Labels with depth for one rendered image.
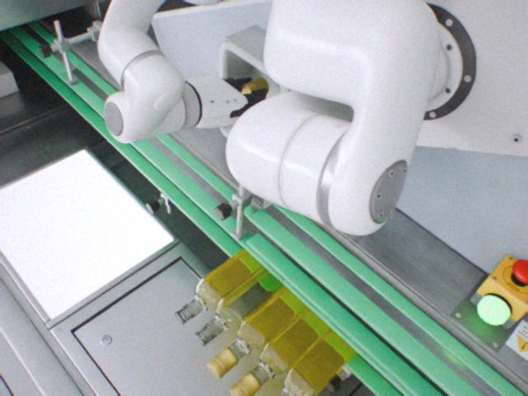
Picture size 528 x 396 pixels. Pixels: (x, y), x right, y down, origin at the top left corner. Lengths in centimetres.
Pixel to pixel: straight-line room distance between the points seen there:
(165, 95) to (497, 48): 41
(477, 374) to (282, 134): 52
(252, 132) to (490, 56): 31
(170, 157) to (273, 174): 69
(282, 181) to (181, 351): 65
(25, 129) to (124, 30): 90
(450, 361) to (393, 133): 48
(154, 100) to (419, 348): 53
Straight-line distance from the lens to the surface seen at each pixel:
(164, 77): 65
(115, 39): 70
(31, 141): 151
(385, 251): 84
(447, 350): 80
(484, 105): 65
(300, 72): 42
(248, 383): 83
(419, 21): 39
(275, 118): 44
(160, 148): 112
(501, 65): 63
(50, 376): 104
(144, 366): 101
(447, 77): 65
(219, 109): 79
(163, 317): 105
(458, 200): 83
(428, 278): 83
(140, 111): 67
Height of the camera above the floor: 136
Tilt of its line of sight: 30 degrees down
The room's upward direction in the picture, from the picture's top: 124 degrees counter-clockwise
